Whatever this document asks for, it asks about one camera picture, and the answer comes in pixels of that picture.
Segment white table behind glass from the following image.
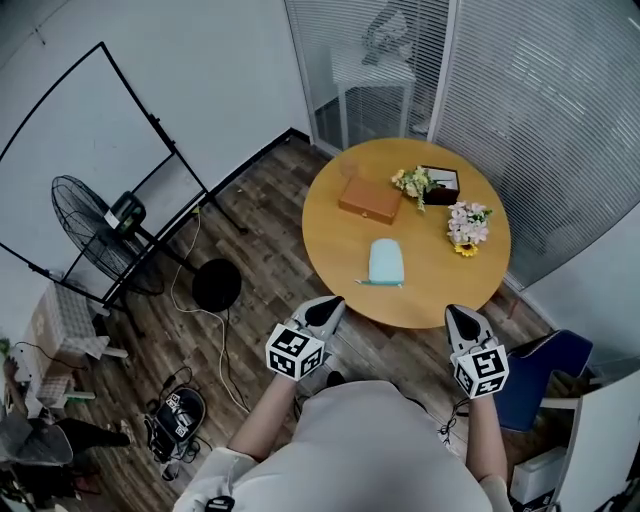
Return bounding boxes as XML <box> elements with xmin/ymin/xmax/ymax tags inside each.
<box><xmin>329</xmin><ymin>44</ymin><xmax>416</xmax><ymax>151</ymax></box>

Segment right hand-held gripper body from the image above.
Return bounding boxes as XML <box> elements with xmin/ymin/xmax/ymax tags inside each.
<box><xmin>449</xmin><ymin>339</ymin><xmax>510</xmax><ymax>400</ymax></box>

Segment light blue pouch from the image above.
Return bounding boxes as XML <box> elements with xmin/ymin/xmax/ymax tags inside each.
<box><xmin>354</xmin><ymin>238</ymin><xmax>405</xmax><ymax>290</ymax></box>

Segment brown wooden box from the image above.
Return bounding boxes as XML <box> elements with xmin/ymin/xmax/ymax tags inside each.
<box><xmin>338</xmin><ymin>175</ymin><xmax>404</xmax><ymax>225</ymax></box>

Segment black metal frame stand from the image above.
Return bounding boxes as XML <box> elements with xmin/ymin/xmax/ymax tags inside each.
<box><xmin>0</xmin><ymin>41</ymin><xmax>249</xmax><ymax>336</ymax></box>

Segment checkered cardboard box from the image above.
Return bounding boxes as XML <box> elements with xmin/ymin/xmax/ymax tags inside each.
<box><xmin>27</xmin><ymin>282</ymin><xmax>129</xmax><ymax>406</ymax></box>

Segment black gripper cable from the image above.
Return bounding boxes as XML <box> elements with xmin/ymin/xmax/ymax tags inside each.
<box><xmin>437</xmin><ymin>397</ymin><xmax>471</xmax><ymax>446</ymax></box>

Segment white box device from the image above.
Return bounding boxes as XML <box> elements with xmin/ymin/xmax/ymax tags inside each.
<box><xmin>509</xmin><ymin>446</ymin><xmax>569</xmax><ymax>504</ymax></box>

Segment yellow flower bouquet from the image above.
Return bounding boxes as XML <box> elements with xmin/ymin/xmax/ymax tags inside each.
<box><xmin>390</xmin><ymin>165</ymin><xmax>444</xmax><ymax>212</ymax></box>

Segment pink flowers with sunflower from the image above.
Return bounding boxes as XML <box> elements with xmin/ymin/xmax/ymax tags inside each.
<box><xmin>446</xmin><ymin>200</ymin><xmax>494</xmax><ymax>258</ymax></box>

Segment white desk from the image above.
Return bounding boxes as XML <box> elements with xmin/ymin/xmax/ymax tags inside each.
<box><xmin>542</xmin><ymin>357</ymin><xmax>640</xmax><ymax>512</ymax></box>

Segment person's white shirt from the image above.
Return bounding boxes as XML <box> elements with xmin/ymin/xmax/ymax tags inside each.
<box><xmin>172</xmin><ymin>379</ymin><xmax>514</xmax><ymax>512</ymax></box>

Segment blue chair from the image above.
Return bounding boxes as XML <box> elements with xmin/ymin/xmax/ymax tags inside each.
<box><xmin>494</xmin><ymin>329</ymin><xmax>594</xmax><ymax>434</ymax></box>

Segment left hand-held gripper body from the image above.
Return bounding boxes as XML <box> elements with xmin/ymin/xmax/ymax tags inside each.
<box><xmin>265</xmin><ymin>319</ymin><xmax>334</xmax><ymax>383</ymax></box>

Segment white floor cable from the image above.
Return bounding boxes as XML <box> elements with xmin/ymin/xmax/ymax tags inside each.
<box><xmin>170</xmin><ymin>209</ymin><xmax>251</xmax><ymax>414</ymax></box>

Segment person's right forearm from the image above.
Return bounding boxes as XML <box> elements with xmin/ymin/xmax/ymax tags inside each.
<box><xmin>464</xmin><ymin>397</ymin><xmax>509</xmax><ymax>484</ymax></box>

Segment dark brown box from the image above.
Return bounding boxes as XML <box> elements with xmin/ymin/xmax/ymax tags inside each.
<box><xmin>418</xmin><ymin>164</ymin><xmax>460</xmax><ymax>206</ymax></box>

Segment black floor fan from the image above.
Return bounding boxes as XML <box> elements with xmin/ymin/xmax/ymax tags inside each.
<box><xmin>50</xmin><ymin>174</ymin><xmax>244</xmax><ymax>314</ymax></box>

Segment black floor cable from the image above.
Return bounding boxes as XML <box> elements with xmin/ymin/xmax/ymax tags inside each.
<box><xmin>144</xmin><ymin>367</ymin><xmax>194</xmax><ymax>401</ymax></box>

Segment black device with markers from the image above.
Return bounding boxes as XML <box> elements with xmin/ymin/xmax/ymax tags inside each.
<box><xmin>144</xmin><ymin>387</ymin><xmax>207</xmax><ymax>464</ymax></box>

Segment person's left forearm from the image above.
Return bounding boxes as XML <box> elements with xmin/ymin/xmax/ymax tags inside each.
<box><xmin>227</xmin><ymin>374</ymin><xmax>301</xmax><ymax>461</ymax></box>

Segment black striped bag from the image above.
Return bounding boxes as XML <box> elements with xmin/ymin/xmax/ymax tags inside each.
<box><xmin>519</xmin><ymin>492</ymin><xmax>556</xmax><ymax>512</ymax></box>

